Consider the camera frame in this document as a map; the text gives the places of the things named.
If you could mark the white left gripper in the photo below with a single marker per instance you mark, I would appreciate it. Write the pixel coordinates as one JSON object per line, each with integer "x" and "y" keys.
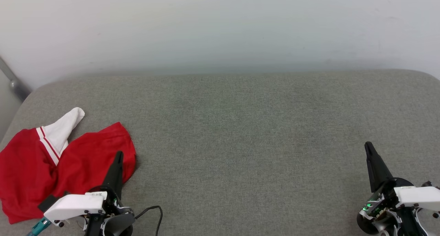
{"x": 74, "y": 203}

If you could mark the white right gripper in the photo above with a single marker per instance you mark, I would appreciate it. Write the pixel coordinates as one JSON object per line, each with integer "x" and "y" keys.
{"x": 417, "y": 194}

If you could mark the red white sports jersey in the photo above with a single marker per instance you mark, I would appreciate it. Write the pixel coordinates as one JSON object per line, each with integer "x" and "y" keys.
{"x": 89, "y": 157}

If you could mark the grey metal pole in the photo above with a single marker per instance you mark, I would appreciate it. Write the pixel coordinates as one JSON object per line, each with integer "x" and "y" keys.
{"x": 13, "y": 83}

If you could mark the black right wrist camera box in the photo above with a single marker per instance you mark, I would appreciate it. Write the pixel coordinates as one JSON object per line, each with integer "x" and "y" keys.
{"x": 429, "y": 184}

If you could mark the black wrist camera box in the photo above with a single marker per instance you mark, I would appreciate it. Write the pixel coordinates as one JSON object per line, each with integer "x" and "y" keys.
{"x": 429, "y": 184}
{"x": 51, "y": 201}

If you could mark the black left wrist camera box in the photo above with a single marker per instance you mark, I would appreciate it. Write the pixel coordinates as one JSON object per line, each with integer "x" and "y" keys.
{"x": 51, "y": 201}

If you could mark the teal left camera connector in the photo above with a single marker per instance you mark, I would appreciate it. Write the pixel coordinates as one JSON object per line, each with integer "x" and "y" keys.
{"x": 39, "y": 226}

